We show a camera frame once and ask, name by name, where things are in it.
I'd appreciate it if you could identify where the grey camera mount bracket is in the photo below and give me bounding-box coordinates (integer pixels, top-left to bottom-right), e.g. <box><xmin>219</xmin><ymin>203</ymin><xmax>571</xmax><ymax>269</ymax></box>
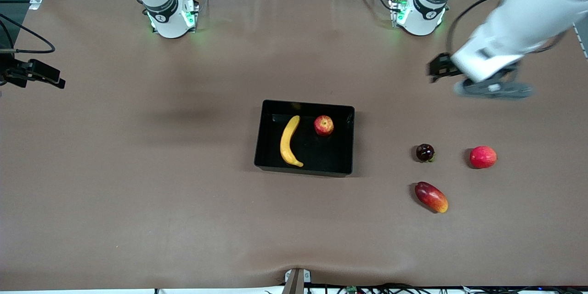
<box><xmin>282</xmin><ymin>268</ymin><xmax>312</xmax><ymax>294</ymax></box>

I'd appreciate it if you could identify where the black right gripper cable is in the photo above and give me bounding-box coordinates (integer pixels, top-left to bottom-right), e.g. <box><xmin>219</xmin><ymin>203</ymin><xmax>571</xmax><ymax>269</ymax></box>
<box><xmin>0</xmin><ymin>13</ymin><xmax>56</xmax><ymax>54</ymax></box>

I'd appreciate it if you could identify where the dark purple mangosteen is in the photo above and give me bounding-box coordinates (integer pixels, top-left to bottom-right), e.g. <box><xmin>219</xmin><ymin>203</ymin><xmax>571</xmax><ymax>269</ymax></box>
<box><xmin>416</xmin><ymin>143</ymin><xmax>435</xmax><ymax>163</ymax></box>

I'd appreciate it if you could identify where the brown table mat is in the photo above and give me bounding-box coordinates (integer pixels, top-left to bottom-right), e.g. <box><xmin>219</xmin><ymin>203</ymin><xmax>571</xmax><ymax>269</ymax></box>
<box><xmin>0</xmin><ymin>0</ymin><xmax>588</xmax><ymax>291</ymax></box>

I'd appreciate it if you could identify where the black rectangular tray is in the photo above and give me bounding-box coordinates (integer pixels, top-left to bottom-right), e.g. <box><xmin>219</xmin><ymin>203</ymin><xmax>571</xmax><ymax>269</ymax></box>
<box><xmin>254</xmin><ymin>99</ymin><xmax>356</xmax><ymax>178</ymax></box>

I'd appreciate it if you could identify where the small red yellow apple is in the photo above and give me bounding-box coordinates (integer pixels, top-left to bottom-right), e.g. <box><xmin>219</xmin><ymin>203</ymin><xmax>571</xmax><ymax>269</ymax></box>
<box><xmin>314</xmin><ymin>115</ymin><xmax>334</xmax><ymax>136</ymax></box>

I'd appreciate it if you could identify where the plain red apple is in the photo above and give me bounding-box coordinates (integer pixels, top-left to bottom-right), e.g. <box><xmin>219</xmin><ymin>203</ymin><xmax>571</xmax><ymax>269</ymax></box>
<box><xmin>469</xmin><ymin>146</ymin><xmax>498</xmax><ymax>169</ymax></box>

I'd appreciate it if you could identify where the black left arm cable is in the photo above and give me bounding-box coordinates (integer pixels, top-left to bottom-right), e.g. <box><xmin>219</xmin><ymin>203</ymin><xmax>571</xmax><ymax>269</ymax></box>
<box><xmin>446</xmin><ymin>0</ymin><xmax>506</xmax><ymax>56</ymax></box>

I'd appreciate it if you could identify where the red orange mango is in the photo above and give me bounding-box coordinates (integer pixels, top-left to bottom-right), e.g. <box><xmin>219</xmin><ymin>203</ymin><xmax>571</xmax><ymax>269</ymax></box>
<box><xmin>414</xmin><ymin>181</ymin><xmax>449</xmax><ymax>214</ymax></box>

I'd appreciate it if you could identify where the yellow banana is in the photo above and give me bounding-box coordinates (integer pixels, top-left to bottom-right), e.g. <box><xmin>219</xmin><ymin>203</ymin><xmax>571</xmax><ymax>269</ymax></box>
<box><xmin>280</xmin><ymin>115</ymin><xmax>304</xmax><ymax>168</ymax></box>

